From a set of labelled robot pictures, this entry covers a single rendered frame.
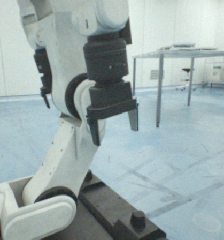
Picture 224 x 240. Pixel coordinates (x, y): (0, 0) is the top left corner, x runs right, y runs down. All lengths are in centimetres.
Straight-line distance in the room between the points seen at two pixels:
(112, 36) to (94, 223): 62
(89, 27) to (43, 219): 50
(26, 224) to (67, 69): 42
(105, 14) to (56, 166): 44
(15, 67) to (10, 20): 87
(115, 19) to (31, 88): 470
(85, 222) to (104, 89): 54
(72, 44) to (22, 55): 441
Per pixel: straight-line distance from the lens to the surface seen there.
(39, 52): 90
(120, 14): 45
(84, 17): 48
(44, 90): 91
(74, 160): 70
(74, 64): 65
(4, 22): 505
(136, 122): 53
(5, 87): 499
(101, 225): 85
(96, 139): 48
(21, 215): 68
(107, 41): 45
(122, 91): 48
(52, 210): 69
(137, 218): 76
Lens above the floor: 70
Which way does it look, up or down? 14 degrees down
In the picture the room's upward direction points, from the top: straight up
